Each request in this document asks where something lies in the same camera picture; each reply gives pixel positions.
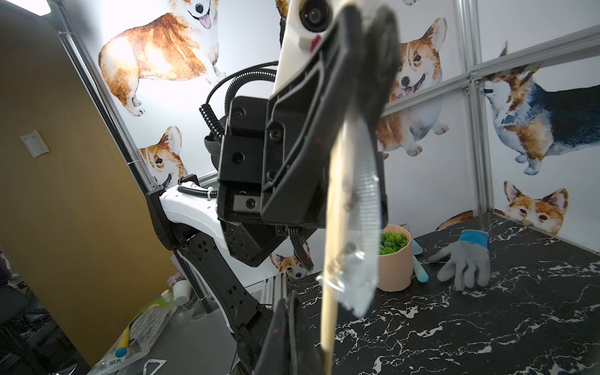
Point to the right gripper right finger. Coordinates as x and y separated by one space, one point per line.
304 357

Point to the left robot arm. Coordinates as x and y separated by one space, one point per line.
185 219

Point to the chopsticks pack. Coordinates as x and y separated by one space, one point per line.
356 276

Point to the teal garden trowel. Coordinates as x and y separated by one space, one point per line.
420 273

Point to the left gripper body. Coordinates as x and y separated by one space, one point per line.
249 238

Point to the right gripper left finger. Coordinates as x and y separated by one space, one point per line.
274 358

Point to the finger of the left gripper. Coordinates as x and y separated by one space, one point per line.
379 66
303 120

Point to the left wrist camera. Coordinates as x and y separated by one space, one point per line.
306 23

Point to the brown pot green plant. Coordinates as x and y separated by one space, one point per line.
395 259

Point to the grey blue work glove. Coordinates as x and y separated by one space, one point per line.
468 263

